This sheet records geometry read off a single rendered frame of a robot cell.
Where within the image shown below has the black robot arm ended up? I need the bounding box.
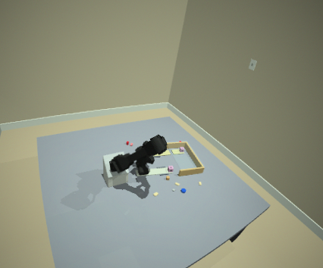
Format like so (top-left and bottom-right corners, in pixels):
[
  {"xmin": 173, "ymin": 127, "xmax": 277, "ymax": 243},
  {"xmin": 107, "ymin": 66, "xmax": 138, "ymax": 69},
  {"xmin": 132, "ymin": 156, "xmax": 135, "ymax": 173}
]
[{"xmin": 109, "ymin": 135, "xmax": 167, "ymax": 173}]

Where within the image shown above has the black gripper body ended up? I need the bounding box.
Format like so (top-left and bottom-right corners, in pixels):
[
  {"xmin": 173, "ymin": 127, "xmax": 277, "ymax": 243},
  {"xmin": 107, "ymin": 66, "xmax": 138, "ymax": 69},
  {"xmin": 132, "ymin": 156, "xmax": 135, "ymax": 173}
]
[{"xmin": 136, "ymin": 156, "xmax": 149, "ymax": 175}]

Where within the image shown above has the pale yellow flat strip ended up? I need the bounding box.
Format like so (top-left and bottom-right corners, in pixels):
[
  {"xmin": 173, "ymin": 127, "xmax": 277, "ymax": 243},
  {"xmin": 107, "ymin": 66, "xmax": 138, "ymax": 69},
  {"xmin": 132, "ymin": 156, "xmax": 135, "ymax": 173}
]
[{"xmin": 155, "ymin": 150, "xmax": 171, "ymax": 156}]

